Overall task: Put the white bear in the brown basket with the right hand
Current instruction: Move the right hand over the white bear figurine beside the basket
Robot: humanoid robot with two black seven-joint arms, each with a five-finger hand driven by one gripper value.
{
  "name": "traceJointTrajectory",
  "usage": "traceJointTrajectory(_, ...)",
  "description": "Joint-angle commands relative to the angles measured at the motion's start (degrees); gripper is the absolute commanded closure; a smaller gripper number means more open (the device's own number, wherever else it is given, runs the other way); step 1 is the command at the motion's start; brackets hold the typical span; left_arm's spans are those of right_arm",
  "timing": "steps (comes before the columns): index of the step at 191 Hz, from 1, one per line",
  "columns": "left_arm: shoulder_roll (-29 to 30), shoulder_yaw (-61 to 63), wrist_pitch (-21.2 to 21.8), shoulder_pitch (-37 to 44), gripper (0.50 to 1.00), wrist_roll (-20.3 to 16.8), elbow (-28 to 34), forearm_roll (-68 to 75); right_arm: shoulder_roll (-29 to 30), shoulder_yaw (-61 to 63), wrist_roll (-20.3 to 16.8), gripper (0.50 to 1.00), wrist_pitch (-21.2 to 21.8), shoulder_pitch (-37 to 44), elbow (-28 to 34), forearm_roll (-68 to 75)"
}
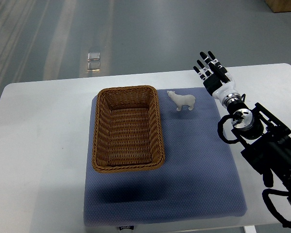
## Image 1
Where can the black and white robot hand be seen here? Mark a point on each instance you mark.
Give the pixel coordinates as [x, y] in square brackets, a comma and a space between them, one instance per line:
[215, 77]

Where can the brown wicker basket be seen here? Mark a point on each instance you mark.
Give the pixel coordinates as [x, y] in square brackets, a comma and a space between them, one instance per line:
[127, 130]

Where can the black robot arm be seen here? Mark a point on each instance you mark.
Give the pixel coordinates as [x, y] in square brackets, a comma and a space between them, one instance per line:
[266, 139]

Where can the blue-grey cushion mat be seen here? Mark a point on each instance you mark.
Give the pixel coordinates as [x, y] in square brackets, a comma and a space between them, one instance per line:
[198, 179]

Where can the white bear figurine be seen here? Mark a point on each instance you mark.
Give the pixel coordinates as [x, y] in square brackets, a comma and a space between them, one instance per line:
[182, 100]

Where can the metal floor plate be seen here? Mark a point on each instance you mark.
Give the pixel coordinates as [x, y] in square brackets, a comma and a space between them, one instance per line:
[93, 61]

